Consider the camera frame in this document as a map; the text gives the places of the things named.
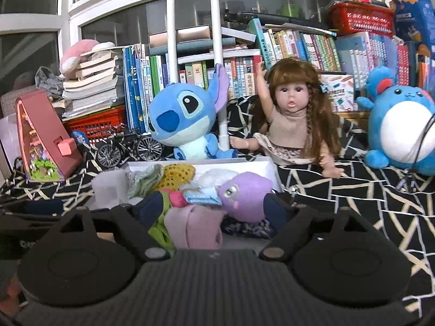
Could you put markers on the green scrunchie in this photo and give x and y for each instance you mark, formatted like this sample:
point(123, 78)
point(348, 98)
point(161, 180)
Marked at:
point(158, 230)

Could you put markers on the pink triangular dollhouse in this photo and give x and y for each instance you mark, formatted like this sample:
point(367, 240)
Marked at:
point(48, 153)

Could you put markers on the red plastic basket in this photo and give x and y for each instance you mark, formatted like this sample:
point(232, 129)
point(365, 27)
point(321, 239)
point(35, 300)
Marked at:
point(351, 17)
point(96, 126)

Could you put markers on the purple one-eyed plush toy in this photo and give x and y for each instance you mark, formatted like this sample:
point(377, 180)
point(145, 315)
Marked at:
point(242, 196)

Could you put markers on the blue patterned pouch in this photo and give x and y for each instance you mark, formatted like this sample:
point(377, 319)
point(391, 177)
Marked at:
point(260, 230)

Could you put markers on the black white patterned cloth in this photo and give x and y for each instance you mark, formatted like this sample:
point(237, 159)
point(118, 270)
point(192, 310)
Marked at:
point(406, 218)

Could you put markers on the blue cardboard box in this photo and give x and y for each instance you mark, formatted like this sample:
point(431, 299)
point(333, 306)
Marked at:
point(414, 21)

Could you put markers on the row of upright books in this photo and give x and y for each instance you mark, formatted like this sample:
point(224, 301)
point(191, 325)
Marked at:
point(345, 65)

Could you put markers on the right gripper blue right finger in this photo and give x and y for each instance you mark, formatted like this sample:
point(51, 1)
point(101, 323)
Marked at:
point(278, 209)

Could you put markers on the red plastic basket left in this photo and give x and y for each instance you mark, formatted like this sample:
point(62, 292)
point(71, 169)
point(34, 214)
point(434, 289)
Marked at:
point(96, 126)

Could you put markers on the white fluffy plush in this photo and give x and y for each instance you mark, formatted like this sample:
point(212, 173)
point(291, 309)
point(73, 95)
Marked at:
point(216, 177)

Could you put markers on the blue Stitch plush toy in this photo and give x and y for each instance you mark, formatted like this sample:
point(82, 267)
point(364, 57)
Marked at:
point(182, 115)

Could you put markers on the miniature black bicycle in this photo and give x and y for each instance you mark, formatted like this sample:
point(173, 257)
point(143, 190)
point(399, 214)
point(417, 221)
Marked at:
point(123, 144)

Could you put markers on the pink plush on books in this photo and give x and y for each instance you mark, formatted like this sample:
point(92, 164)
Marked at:
point(72, 57)

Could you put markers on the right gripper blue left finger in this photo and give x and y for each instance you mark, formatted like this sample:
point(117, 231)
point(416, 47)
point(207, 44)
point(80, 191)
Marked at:
point(148, 209)

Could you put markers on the brown-haired baby doll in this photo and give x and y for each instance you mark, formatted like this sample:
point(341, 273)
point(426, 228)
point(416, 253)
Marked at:
point(294, 118)

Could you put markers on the white cardboard box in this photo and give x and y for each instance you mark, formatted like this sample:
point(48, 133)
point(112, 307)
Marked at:
point(262, 167)

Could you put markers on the green grey cloth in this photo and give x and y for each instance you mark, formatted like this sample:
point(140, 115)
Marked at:
point(140, 183)

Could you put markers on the blue round plush toy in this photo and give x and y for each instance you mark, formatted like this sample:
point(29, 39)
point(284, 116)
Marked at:
point(400, 125)

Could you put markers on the yellow sequin pouch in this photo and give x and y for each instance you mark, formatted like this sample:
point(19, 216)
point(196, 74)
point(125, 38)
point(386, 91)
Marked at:
point(174, 176)

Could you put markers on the red plastic basket right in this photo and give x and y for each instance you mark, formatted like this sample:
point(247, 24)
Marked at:
point(351, 17)

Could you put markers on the pink soft item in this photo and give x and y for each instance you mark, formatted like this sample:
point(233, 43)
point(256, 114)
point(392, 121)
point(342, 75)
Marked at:
point(177, 199)

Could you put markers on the white pipe frame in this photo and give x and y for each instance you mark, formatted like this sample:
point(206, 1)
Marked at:
point(220, 126)

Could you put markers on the stack of horizontal books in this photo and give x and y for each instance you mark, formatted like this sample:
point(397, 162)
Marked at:
point(98, 84)

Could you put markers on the light blue small packet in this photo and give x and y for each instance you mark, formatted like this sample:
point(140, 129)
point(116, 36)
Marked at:
point(201, 195)

